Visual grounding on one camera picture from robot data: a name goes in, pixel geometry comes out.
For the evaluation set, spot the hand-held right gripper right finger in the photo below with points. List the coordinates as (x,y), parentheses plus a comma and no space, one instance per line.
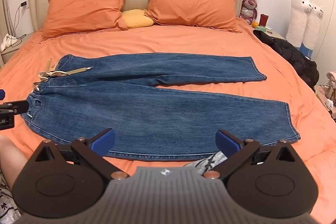
(226,141)

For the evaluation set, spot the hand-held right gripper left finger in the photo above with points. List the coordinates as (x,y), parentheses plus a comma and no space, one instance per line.
(103,141)

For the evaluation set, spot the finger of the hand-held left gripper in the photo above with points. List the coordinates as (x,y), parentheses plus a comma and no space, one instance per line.
(15,107)
(2,94)

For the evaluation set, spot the blue denim pants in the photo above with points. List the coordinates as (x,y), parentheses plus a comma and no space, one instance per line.
(147,111)

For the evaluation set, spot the grey patterned cloth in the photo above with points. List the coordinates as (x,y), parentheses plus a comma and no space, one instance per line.
(6,203)
(207,162)

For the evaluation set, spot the person's bare leg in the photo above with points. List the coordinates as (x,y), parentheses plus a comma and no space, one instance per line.
(11,158)

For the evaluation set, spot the grey nightstand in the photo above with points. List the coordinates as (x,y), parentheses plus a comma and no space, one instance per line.
(10,54)
(275,34)

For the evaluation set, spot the tan belt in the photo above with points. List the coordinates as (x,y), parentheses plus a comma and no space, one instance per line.
(74,71)

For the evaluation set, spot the black jacket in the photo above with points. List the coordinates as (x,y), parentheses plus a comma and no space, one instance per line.
(291,56)

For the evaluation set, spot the orange bed sheet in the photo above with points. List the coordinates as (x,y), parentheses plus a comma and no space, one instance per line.
(183,41)

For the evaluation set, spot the pile of pale clothes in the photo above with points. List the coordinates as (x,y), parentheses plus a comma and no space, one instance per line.
(328,92)

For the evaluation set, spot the orange pillow with flower embroidery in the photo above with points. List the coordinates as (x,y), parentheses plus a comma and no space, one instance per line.
(84,10)
(191,3)

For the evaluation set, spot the green box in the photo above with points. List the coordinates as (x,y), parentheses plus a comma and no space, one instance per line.
(261,28)

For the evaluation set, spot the orange fruit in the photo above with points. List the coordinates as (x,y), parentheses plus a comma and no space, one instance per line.
(255,23)

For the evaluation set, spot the small yellow pillow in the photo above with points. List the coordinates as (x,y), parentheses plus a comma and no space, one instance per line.
(136,19)

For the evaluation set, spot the red cup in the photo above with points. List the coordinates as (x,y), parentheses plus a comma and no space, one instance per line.
(263,19)

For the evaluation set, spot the pink plush bear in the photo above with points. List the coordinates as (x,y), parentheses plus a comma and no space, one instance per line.
(248,8)

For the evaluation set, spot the white alpaca plush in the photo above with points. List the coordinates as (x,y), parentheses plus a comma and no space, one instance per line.
(296,19)
(313,27)

